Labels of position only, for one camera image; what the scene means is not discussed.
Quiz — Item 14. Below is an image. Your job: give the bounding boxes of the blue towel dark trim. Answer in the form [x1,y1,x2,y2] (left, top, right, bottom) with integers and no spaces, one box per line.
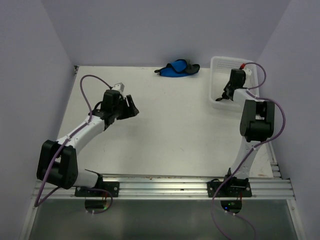
[154,59,201,78]

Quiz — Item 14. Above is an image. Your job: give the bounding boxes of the yellow towel black trim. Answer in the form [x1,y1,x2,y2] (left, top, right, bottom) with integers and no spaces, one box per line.
[215,92,230,102]

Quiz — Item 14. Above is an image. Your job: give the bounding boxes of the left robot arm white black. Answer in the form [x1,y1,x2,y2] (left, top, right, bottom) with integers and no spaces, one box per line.
[36,89,139,197]

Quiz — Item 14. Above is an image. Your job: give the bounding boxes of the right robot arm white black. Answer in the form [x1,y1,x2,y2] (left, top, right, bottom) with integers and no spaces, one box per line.
[222,67,275,197]

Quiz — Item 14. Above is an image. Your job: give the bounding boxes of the white plastic basket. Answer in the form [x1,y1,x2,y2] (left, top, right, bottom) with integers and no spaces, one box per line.
[209,56,258,112]

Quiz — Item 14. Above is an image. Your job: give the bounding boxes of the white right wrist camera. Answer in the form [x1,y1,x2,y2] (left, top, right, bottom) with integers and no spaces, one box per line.
[239,63,253,77]

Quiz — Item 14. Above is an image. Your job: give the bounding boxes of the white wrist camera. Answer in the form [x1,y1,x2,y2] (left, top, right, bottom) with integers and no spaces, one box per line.
[112,82,125,97]
[239,63,253,77]

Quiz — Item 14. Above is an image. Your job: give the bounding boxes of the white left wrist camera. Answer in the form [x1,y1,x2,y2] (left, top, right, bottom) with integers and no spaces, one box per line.
[112,82,125,97]

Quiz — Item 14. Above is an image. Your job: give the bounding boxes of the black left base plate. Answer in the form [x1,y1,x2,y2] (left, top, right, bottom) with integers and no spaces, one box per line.
[74,181,120,198]

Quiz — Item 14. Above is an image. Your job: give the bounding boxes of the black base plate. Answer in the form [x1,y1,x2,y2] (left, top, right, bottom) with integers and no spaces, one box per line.
[74,181,120,198]
[206,177,253,198]

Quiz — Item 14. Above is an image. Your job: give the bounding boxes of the aluminium mounting rail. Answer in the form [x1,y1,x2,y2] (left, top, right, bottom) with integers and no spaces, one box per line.
[32,174,297,201]

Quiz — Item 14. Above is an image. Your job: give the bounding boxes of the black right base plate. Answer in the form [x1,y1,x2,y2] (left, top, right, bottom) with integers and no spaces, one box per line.
[206,177,253,198]

